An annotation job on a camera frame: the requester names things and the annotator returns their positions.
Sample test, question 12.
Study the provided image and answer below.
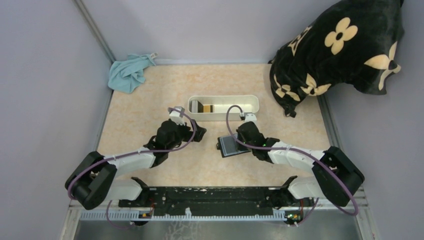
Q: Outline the grey credit card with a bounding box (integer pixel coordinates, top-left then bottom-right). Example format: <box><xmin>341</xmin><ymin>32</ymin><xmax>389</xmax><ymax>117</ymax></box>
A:
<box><xmin>220</xmin><ymin>135</ymin><xmax>238</xmax><ymax>158</ymax></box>

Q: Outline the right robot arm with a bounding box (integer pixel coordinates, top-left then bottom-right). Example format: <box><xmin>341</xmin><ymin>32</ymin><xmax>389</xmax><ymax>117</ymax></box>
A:
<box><xmin>236</xmin><ymin>121</ymin><xmax>365</xmax><ymax>207</ymax></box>

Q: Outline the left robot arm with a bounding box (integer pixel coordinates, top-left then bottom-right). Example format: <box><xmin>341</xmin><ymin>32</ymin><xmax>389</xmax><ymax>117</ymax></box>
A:
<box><xmin>64</xmin><ymin>119</ymin><xmax>207</xmax><ymax>210</ymax></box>

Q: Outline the white plastic tray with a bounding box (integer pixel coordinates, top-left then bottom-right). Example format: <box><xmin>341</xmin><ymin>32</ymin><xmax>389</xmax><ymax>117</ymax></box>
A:
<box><xmin>187</xmin><ymin>95</ymin><xmax>260</xmax><ymax>122</ymax></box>

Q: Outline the teal cloth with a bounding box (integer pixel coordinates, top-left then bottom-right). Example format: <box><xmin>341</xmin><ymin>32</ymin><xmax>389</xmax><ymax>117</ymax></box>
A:
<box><xmin>107</xmin><ymin>52</ymin><xmax>158</xmax><ymax>94</ymax></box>

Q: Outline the black floral blanket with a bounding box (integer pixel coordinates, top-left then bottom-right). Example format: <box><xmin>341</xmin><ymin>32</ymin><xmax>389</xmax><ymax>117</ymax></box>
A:
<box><xmin>269</xmin><ymin>0</ymin><xmax>405</xmax><ymax>118</ymax></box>

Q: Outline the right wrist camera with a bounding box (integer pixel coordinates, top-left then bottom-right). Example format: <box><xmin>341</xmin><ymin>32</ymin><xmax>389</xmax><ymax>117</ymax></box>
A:
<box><xmin>241</xmin><ymin>112</ymin><xmax>257</xmax><ymax>124</ymax></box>

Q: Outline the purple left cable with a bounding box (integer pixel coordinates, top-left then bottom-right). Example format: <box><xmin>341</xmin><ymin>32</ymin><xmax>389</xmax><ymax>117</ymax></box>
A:
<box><xmin>67</xmin><ymin>106</ymin><xmax>198</xmax><ymax>230</ymax></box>

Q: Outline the purple cable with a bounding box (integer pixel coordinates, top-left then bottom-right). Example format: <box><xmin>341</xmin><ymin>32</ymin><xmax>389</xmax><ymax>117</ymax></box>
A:
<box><xmin>67</xmin><ymin>106</ymin><xmax>198</xmax><ymax>230</ymax></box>
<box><xmin>225</xmin><ymin>104</ymin><xmax>360</xmax><ymax>228</ymax></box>

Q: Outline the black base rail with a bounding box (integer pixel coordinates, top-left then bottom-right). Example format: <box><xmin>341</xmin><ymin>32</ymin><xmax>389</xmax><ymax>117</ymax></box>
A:
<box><xmin>118</xmin><ymin>186</ymin><xmax>314</xmax><ymax>217</ymax></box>

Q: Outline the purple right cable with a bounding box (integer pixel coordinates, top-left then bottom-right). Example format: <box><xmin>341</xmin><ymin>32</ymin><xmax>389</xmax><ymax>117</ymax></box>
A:
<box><xmin>225</xmin><ymin>104</ymin><xmax>360</xmax><ymax>228</ymax></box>

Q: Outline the aluminium frame rail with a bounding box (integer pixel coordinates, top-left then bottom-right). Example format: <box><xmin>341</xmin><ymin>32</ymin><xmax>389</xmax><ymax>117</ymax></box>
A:
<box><xmin>67</xmin><ymin>187</ymin><xmax>369</xmax><ymax>223</ymax></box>

